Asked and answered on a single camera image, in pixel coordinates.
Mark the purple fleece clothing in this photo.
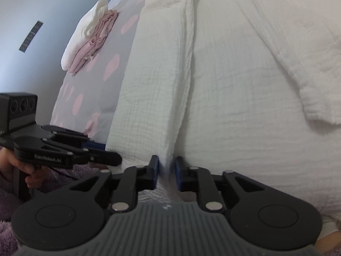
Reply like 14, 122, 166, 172
0, 163, 105, 256

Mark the white muslin long-sleeve shirt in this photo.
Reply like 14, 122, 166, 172
105, 0, 341, 235

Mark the person's left hand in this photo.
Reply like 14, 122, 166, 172
0, 148, 40, 190

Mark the folded pink garment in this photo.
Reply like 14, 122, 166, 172
70, 9, 118, 76

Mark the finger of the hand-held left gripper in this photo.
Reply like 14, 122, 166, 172
43, 125, 105, 152
73, 149, 123, 166

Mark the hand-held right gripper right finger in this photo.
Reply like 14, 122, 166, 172
174, 156, 265, 214

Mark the folded white crinkled garment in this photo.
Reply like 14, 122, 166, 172
61, 0, 109, 70

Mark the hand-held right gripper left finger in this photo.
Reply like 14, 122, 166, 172
69, 155, 160, 214

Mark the dark wall switch panel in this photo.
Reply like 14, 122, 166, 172
19, 20, 43, 52

